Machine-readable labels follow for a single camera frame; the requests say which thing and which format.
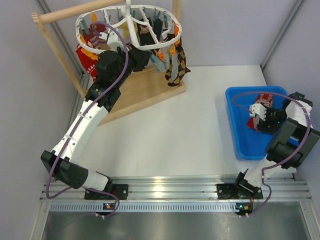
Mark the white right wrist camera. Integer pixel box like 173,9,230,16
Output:
249,103,267,121

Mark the aluminium mounting rail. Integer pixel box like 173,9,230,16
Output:
40,175,312,214

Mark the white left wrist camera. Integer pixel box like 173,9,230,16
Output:
99,32,125,52

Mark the red reindeer sock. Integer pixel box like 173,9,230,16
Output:
246,93,274,132

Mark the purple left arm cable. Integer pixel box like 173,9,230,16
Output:
46,21,130,218

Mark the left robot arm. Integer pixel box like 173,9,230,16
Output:
40,44,152,199

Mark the red patterned sock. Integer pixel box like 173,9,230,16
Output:
75,44,98,82

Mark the grey blue sock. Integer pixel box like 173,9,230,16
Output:
150,53,170,73

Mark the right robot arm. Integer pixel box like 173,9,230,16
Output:
233,92,320,199

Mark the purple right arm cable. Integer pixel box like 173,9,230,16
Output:
232,91,313,217

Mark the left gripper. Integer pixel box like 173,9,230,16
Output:
113,42,152,88

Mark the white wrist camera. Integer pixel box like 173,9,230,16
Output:
249,103,267,121
99,32,125,52

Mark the wooden hanger rack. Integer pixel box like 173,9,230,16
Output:
31,0,186,125

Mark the blue plastic bin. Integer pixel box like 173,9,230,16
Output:
225,86,287,161

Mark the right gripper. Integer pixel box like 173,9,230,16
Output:
257,106,288,135

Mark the brown argyle sock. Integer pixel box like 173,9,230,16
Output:
165,42,191,87

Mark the white oval clip hanger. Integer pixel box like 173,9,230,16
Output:
75,0,182,55

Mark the dark navy santa sock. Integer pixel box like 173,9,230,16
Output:
137,17,163,46

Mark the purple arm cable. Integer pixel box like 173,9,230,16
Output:
232,91,313,217
46,21,130,218

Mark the mustard yellow sock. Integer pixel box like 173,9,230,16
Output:
117,22,130,39

